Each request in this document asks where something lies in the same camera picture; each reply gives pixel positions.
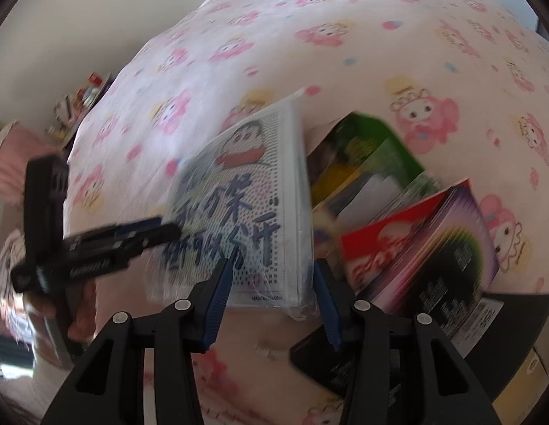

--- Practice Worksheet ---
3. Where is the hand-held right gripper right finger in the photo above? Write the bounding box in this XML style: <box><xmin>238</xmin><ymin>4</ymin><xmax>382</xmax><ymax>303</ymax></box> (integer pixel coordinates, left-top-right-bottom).
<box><xmin>313</xmin><ymin>259</ymin><xmax>501</xmax><ymax>425</ymax></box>

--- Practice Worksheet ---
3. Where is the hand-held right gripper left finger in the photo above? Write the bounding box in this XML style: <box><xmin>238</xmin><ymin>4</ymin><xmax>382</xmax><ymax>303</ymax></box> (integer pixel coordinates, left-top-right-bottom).
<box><xmin>42</xmin><ymin>257</ymin><xmax>234</xmax><ymax>425</ymax></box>

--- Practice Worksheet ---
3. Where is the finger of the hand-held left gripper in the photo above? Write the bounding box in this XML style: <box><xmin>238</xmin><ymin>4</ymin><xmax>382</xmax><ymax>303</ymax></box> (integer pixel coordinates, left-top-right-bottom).
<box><xmin>64</xmin><ymin>216</ymin><xmax>165</xmax><ymax>243</ymax></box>
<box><xmin>73</xmin><ymin>223</ymin><xmax>183</xmax><ymax>260</ymax></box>

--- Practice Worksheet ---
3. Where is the white cartoon zip pouch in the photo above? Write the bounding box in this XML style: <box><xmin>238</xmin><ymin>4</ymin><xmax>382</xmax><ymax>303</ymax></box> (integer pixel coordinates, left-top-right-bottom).
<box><xmin>146</xmin><ymin>91</ymin><xmax>322</xmax><ymax>319</ymax></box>

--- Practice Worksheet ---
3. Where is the person's left hand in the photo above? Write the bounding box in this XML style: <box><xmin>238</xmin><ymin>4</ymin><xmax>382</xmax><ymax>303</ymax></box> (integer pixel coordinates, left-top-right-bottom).
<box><xmin>27</xmin><ymin>281</ymin><xmax>98</xmax><ymax>342</ymax></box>

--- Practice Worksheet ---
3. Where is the pink frilled cloth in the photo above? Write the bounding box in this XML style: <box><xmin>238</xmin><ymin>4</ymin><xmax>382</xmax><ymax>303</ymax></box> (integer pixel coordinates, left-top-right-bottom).
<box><xmin>0</xmin><ymin>121</ymin><xmax>41</xmax><ymax>206</ymax></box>

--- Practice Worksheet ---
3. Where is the red printed card pack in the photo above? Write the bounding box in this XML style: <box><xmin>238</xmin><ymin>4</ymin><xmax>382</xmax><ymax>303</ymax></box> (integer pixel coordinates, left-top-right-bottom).
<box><xmin>339</xmin><ymin>179</ymin><xmax>474</xmax><ymax>295</ymax></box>

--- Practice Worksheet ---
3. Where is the pile of small colourful things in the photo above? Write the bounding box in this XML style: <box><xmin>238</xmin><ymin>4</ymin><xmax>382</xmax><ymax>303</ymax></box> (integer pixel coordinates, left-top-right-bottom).
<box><xmin>46</xmin><ymin>71</ymin><xmax>113</xmax><ymax>147</ymax></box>

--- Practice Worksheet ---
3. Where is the purple and black box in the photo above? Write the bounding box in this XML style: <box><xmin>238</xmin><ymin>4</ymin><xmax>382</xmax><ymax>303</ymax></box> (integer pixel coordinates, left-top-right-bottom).
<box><xmin>367</xmin><ymin>186</ymin><xmax>501</xmax><ymax>319</ymax></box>

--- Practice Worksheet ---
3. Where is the green snack packet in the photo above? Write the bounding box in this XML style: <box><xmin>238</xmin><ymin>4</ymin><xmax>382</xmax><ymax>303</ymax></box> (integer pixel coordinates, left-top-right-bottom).
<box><xmin>328</xmin><ymin>113</ymin><xmax>428</xmax><ymax>196</ymax></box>

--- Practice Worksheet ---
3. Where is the black box with labels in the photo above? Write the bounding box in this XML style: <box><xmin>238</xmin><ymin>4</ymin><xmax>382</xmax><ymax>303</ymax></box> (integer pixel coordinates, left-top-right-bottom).
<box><xmin>290</xmin><ymin>291</ymin><xmax>549</xmax><ymax>412</ymax></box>

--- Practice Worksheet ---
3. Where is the pink printed blanket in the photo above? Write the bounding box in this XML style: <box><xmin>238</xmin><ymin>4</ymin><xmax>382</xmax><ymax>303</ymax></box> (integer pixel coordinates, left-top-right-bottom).
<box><xmin>0</xmin><ymin>0</ymin><xmax>549</xmax><ymax>425</ymax></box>

